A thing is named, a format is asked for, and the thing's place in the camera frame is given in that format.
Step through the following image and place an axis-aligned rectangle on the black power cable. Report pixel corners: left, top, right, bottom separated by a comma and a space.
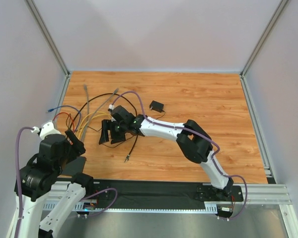
72, 93, 166, 149

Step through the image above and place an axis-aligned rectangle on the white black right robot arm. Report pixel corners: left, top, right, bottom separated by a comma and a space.
99, 105, 233, 196

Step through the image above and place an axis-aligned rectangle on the black network switch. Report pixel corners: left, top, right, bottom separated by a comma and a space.
61, 157, 86, 177

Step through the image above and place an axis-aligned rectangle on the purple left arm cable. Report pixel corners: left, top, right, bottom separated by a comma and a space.
14, 126, 40, 238

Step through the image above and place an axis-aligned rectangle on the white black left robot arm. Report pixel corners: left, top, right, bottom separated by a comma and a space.
7, 120, 94, 238

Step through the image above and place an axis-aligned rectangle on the red ethernet cable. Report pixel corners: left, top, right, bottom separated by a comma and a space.
52, 112, 76, 132

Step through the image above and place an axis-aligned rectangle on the blue ethernet cable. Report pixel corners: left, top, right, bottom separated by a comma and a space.
46, 106, 82, 131

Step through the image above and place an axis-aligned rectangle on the black power adapter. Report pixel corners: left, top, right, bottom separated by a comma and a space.
149, 100, 164, 113

